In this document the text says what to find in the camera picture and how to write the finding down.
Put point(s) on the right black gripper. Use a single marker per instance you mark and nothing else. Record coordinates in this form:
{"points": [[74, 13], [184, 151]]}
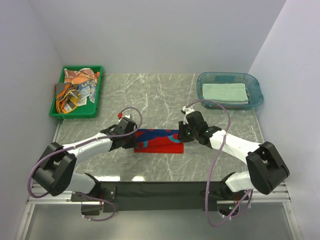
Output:
{"points": [[183, 137]]}

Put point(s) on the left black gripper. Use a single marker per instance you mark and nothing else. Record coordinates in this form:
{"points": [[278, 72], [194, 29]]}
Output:
{"points": [[132, 144]]}

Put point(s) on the red blue patterned cloth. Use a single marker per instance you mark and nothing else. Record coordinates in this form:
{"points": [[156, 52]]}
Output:
{"points": [[158, 141]]}

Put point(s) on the green panda towel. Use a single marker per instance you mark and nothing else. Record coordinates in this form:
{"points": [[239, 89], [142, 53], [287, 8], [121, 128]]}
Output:
{"points": [[225, 91]]}

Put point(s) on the orange yellow cloth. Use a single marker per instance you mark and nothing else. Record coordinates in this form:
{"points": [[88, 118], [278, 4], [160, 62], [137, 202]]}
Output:
{"points": [[67, 97]]}

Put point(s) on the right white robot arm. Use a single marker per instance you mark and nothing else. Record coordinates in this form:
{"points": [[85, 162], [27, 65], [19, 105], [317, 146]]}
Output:
{"points": [[266, 168]]}

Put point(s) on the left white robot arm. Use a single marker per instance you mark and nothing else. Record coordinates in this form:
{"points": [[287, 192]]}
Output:
{"points": [[55, 170]]}

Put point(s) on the blue translucent plastic tub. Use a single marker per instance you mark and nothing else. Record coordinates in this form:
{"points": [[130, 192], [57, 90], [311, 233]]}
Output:
{"points": [[254, 93]]}

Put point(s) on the folded white towel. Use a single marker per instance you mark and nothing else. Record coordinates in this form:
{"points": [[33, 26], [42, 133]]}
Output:
{"points": [[232, 102]]}

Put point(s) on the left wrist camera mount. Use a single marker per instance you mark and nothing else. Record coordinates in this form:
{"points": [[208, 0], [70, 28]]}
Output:
{"points": [[122, 115]]}

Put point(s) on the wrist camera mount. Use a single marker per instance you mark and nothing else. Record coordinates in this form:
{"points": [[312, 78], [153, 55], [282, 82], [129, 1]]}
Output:
{"points": [[122, 115], [185, 111]]}

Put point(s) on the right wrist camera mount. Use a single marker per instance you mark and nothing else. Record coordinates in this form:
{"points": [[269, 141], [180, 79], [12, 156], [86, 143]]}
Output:
{"points": [[185, 111]]}

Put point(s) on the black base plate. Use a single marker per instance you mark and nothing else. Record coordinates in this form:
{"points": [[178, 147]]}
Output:
{"points": [[154, 196]]}

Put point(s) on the aluminium mounting rail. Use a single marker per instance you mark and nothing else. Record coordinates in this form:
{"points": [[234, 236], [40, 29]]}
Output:
{"points": [[270, 217]]}

